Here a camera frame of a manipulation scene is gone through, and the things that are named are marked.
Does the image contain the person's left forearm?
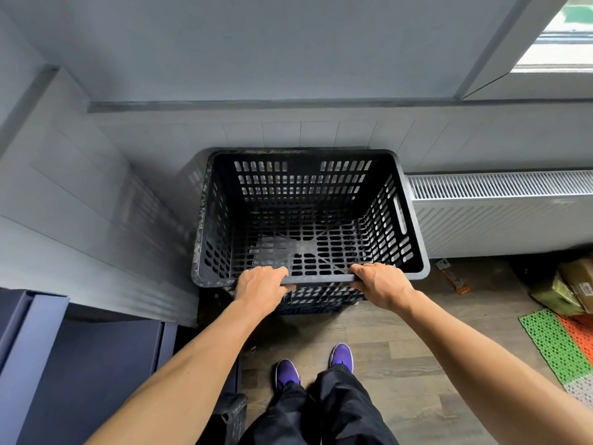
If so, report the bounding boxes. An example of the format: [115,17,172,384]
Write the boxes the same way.
[85,299,275,445]

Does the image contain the white wall radiator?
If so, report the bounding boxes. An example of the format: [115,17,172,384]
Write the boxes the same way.
[406,170,593,259]

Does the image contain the dark blue cabinet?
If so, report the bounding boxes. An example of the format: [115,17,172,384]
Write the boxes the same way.
[0,287,180,445]

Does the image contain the small black plastic bin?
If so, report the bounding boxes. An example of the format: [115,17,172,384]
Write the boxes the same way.
[198,392,249,445]

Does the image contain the white perforated floor mat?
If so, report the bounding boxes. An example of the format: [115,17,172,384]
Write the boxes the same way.
[562,371,593,409]

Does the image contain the small orange packaged item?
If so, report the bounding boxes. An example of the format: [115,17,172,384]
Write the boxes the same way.
[435,258,471,296]

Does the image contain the green packet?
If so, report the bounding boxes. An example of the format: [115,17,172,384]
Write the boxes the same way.
[529,272,585,317]

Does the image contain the person's right forearm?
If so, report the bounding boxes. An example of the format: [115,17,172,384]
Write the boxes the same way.
[398,290,593,445]

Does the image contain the brown cardboard box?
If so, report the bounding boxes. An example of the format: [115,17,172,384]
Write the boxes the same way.
[558,256,593,316]

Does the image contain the person's left hand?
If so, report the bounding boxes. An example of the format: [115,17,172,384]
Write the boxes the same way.
[234,266,297,316]

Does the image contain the person's right hand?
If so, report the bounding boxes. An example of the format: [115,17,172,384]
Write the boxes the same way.
[348,262,417,313]

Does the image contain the window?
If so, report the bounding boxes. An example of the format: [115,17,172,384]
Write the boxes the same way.
[511,0,593,73]

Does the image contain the purple right shoe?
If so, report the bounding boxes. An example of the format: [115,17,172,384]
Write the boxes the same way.
[329,343,355,374]

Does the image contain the black perforated plastic crate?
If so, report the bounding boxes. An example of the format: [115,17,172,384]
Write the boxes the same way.
[191,148,431,316]

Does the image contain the black trousers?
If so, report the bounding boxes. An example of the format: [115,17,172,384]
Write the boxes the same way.
[238,364,400,445]

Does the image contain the purple shoe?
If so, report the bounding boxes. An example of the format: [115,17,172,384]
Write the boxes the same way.
[275,359,301,391]
[329,343,355,374]

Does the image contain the orange perforated floor mat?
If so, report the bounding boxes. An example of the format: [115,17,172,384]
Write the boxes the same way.
[557,313,593,367]

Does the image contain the purple left shoe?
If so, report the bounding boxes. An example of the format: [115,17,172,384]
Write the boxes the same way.
[275,359,301,391]

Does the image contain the green perforated floor mat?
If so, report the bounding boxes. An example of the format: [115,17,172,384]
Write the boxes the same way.
[518,309,593,388]

